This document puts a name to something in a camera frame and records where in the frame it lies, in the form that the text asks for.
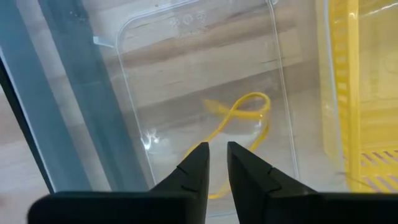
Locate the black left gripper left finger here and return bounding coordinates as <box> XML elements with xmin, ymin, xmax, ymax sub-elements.
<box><xmin>27</xmin><ymin>142</ymin><xmax>210</xmax><ymax>224</ymax></box>

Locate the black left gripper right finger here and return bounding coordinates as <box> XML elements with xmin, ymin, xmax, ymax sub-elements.
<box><xmin>227</xmin><ymin>141</ymin><xmax>398</xmax><ymax>224</ymax></box>

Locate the yellow rubber band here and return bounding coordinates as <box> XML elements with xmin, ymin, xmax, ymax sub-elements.
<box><xmin>183</xmin><ymin>91</ymin><xmax>271</xmax><ymax>200</ymax></box>

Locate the yellow plastic basket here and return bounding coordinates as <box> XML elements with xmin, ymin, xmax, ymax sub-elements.
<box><xmin>323</xmin><ymin>0</ymin><xmax>398</xmax><ymax>192</ymax></box>

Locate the clear plastic bin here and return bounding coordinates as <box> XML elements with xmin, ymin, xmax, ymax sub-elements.
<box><xmin>90</xmin><ymin>0</ymin><xmax>333</xmax><ymax>218</ymax></box>

